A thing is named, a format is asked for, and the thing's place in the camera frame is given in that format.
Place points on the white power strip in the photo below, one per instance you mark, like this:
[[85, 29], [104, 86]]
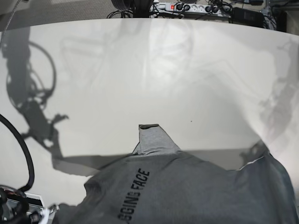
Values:
[[181, 8]]

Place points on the grey t-shirt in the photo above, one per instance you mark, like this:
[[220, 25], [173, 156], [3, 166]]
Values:
[[161, 184]]

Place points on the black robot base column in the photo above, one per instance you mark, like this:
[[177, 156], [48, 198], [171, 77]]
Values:
[[142, 8]]

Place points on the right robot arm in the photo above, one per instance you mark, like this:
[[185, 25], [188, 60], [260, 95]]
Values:
[[17, 207]]

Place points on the black power adapter box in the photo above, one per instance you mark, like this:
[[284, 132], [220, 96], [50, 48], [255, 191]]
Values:
[[247, 17]]

